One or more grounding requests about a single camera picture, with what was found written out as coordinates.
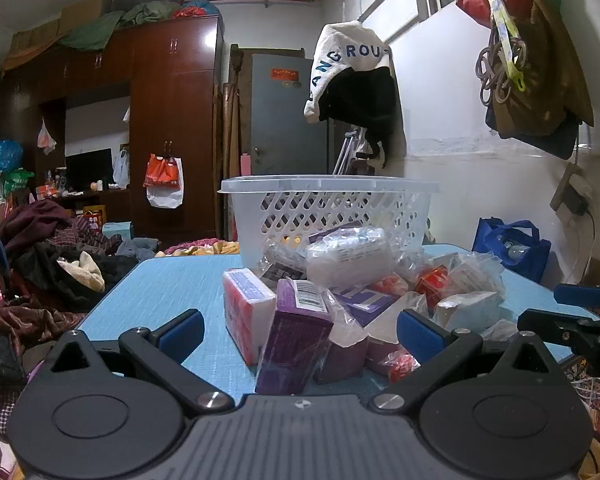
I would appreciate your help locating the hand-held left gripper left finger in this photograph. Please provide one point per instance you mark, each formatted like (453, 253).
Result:
(182, 332)

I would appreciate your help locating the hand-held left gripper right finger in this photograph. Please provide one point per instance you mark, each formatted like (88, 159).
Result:
(419, 332)

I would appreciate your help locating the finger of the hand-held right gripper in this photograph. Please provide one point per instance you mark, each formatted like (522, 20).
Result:
(575, 294)
(560, 330)

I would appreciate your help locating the pink and white box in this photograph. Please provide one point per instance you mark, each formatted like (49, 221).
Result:
(245, 305)

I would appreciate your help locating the white plastic lattice basket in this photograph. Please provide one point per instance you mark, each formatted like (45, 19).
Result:
(280, 210)

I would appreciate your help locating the small red candy bag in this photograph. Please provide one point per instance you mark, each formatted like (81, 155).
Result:
(402, 366)

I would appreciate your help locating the red packet in clear wrap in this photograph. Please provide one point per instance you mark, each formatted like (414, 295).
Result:
(431, 282)

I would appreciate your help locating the white tissue pack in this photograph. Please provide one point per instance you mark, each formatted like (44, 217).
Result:
(467, 310)

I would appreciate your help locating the purple and white lettered box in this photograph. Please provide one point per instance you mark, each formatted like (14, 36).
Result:
(365, 305)

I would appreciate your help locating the yellow blanket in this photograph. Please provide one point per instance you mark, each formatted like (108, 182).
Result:
(205, 248)

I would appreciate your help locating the blue tote bag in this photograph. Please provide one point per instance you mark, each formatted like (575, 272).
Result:
(490, 240)

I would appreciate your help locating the clear wrapped white pack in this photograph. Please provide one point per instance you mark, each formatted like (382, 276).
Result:
(350, 257)

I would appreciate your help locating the dark packet in clear wrap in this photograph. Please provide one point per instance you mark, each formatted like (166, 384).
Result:
(280, 265)

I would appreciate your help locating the teal box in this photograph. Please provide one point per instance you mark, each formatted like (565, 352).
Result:
(117, 231)

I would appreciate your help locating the large white plastic bag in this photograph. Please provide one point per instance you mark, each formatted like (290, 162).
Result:
(167, 197)

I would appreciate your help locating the dark blue hanging bag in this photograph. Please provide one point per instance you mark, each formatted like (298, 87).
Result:
(560, 142)

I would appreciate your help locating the pile of dark clothes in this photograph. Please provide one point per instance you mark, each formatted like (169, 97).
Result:
(45, 250)

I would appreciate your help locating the orange plastic bag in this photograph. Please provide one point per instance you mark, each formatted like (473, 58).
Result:
(160, 172)

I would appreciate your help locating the small white plastic bag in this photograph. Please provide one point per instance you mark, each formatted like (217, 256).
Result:
(121, 170)

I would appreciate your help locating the pink bottle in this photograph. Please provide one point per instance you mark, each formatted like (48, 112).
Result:
(245, 166)

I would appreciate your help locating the black television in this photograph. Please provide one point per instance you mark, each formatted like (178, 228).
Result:
(87, 170)

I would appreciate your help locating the metal crutches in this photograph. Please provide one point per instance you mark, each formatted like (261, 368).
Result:
(345, 152)

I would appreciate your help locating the green plastic bag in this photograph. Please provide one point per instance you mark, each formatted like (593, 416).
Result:
(20, 180)

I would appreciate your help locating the grey door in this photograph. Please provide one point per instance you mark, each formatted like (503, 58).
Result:
(280, 125)

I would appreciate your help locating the white and red plastic bag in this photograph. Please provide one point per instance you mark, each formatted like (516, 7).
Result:
(46, 140)

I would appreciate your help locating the brown wooden wardrobe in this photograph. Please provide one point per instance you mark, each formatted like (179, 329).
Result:
(175, 85)

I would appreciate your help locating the blue plastic bag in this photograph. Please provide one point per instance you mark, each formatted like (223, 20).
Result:
(2, 160)

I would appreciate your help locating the white and black hoodie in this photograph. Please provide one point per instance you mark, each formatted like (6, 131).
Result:
(350, 52)

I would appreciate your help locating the green cloth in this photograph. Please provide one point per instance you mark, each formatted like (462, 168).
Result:
(95, 30)

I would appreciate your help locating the cardboard box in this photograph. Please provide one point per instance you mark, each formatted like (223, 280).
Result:
(85, 10)

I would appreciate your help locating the wall charger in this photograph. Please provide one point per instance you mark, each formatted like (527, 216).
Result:
(575, 192)

